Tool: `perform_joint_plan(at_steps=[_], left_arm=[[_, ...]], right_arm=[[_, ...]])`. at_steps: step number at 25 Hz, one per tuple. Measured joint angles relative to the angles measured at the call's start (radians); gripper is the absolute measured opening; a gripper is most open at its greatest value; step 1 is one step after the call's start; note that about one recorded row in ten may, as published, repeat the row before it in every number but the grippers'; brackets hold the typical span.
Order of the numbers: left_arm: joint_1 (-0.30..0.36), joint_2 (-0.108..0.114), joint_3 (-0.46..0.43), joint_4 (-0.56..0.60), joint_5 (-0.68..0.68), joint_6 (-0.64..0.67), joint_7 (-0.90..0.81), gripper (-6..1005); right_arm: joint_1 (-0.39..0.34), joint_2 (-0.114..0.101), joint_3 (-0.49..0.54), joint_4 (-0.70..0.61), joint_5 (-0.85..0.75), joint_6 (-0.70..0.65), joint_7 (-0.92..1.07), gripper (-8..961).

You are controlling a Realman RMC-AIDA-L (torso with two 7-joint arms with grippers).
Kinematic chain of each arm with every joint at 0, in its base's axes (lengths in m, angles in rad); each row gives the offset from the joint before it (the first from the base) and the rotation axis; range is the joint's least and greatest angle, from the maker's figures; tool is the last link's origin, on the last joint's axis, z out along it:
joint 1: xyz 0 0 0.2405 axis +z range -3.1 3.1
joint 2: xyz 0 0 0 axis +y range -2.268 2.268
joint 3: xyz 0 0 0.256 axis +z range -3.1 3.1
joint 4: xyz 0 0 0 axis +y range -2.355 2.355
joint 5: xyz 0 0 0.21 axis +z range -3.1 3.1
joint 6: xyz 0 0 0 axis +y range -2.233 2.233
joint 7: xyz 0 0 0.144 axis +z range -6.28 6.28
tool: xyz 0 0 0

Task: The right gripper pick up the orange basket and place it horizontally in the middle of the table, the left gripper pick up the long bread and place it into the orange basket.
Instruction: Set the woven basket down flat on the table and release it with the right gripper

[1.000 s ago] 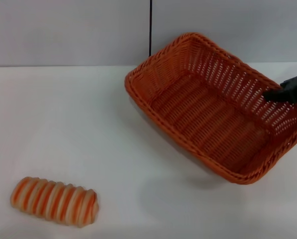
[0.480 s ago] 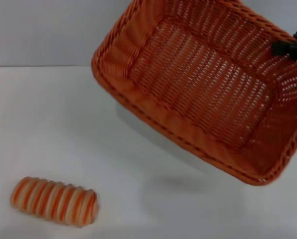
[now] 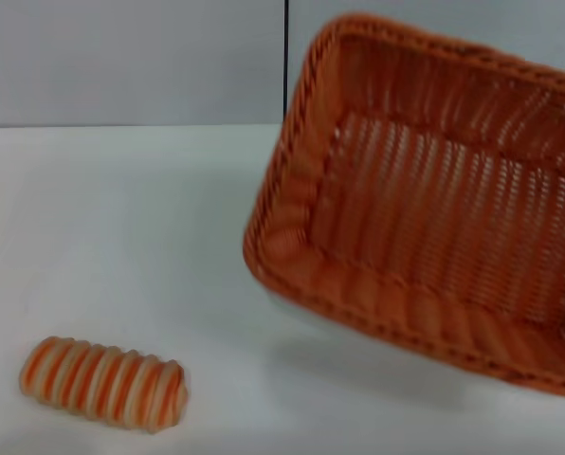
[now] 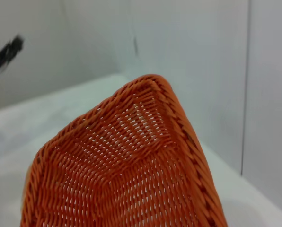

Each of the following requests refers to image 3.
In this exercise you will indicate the orange woven plastic basket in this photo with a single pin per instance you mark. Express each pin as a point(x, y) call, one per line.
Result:
point(406, 294)

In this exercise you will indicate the orange striped bread roll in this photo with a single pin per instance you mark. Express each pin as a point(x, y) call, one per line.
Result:
point(102, 379)

